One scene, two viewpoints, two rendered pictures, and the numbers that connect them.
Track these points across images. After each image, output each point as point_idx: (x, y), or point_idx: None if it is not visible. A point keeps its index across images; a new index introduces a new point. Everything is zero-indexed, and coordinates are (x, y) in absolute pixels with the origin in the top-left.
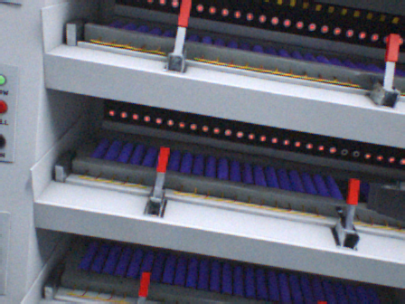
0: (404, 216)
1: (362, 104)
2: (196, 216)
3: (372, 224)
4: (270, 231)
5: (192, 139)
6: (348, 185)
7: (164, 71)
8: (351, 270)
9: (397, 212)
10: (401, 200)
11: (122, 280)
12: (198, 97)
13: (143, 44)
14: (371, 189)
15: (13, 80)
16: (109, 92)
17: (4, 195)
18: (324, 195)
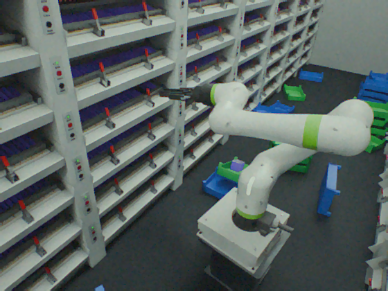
0: (177, 99)
1: (147, 71)
2: (120, 121)
3: (152, 97)
4: (137, 113)
5: None
6: (146, 91)
7: (106, 87)
8: (154, 111)
9: (175, 98)
10: (175, 96)
11: (100, 155)
12: (116, 89)
13: (86, 80)
14: (159, 92)
15: (71, 114)
16: (94, 101)
17: (77, 150)
18: (137, 95)
